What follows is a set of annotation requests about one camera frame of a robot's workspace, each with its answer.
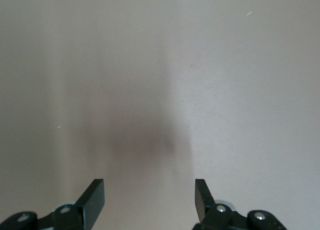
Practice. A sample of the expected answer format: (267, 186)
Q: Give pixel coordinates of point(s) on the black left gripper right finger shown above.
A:
(203, 202)

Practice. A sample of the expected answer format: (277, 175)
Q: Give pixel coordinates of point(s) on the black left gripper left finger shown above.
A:
(92, 205)

